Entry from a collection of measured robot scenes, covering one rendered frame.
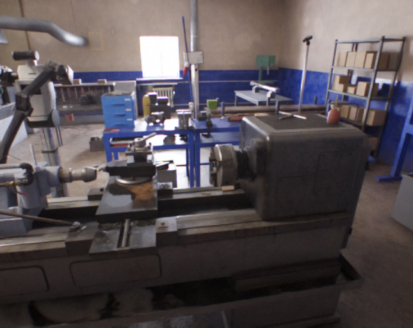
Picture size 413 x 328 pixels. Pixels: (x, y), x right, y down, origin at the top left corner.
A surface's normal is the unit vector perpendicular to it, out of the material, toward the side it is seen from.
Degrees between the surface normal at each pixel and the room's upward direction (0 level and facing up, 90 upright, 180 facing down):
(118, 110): 90
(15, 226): 90
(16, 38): 90
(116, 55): 90
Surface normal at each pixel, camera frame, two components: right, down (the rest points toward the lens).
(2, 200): 0.16, 0.04
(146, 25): 0.17, 0.38
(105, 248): 0.00, -0.92
